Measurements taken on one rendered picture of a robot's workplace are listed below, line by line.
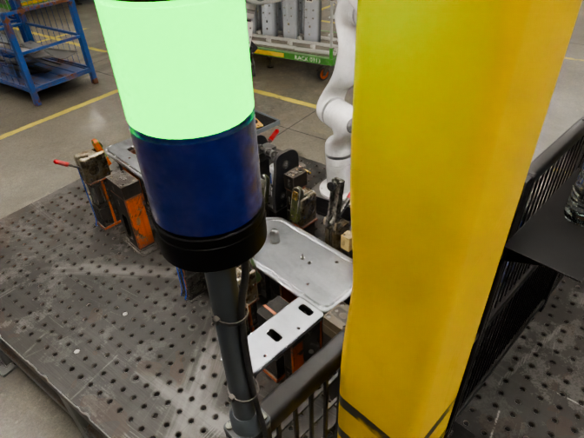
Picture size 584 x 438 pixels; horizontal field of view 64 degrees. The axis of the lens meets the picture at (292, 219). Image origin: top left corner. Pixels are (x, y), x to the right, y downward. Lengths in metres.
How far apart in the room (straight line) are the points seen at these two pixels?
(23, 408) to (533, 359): 2.19
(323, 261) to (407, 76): 1.19
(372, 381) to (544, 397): 1.20
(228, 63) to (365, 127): 0.12
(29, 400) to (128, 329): 1.00
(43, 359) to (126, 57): 1.63
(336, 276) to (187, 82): 1.21
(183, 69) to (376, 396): 0.37
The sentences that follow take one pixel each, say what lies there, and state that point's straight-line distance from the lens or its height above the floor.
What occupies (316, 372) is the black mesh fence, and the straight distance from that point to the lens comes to 0.52.
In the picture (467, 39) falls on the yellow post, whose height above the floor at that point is 1.90.
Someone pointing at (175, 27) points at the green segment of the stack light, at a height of 1.92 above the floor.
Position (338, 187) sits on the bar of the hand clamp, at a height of 1.20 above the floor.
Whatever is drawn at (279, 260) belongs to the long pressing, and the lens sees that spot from 1.45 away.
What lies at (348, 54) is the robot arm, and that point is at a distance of 1.84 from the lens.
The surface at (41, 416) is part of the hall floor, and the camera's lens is 2.59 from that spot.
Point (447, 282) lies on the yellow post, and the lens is 0.34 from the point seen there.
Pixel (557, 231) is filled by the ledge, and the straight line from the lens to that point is 0.97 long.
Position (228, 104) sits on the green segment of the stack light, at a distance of 0.23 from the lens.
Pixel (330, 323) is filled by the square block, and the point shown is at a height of 1.05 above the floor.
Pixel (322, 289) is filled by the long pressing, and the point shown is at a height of 1.00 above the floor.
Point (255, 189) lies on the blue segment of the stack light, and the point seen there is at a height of 1.83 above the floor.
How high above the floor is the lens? 1.98
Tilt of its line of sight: 37 degrees down
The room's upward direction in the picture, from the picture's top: 3 degrees counter-clockwise
